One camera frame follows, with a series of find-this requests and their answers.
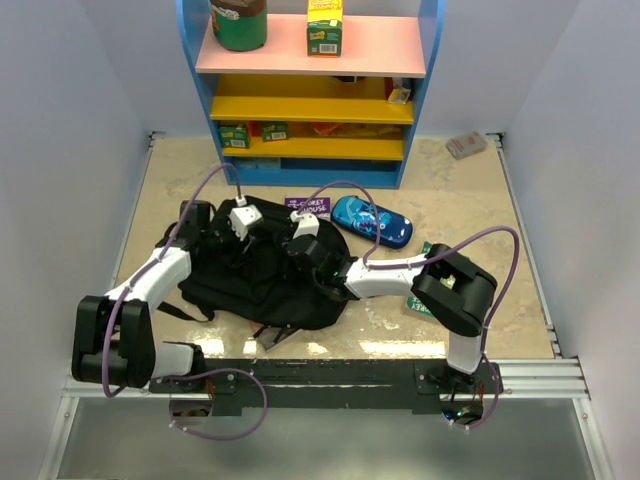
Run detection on black backpack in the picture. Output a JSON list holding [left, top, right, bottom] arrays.
[[178, 196, 354, 330]]

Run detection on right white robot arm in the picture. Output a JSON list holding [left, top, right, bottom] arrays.
[[286, 232, 497, 393]]

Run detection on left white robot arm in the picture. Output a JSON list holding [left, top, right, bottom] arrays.
[[71, 200, 214, 398]]

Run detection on blue shark pencil case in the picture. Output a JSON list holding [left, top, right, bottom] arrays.
[[331, 195, 413, 249]]

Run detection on purple 52-storey treehouse book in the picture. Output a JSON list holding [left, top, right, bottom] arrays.
[[284, 196, 331, 221]]

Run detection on dark tale two cities book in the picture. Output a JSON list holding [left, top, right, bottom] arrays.
[[254, 327, 297, 351]]

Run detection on green 104-storey treehouse book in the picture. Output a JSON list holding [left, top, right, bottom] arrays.
[[406, 241, 434, 318]]

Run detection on left small green box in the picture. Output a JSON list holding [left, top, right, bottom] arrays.
[[218, 123, 250, 149]]

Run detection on small green box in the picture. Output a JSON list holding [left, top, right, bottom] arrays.
[[261, 121, 289, 142], [218, 123, 250, 149]]

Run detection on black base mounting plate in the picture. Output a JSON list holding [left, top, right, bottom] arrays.
[[150, 359, 504, 415]]

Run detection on right small green box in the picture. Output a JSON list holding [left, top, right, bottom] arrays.
[[261, 121, 289, 142]]

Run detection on orange yellow snack packets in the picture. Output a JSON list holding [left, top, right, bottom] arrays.
[[309, 122, 402, 138]]

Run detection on blue shelf unit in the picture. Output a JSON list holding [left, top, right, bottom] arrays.
[[175, 1, 446, 189]]

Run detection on grey red packet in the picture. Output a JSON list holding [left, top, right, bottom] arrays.
[[445, 131, 488, 160]]

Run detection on green cylindrical canister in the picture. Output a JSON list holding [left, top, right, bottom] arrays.
[[209, 0, 267, 52]]

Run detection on yellow green carton box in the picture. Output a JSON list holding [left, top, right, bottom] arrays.
[[306, 0, 344, 57]]

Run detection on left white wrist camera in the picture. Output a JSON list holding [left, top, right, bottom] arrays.
[[229, 196, 263, 241]]

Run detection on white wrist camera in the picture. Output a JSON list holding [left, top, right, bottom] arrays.
[[229, 196, 263, 241], [290, 211, 320, 239]]

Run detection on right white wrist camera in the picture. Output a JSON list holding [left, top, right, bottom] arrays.
[[290, 211, 320, 239]]

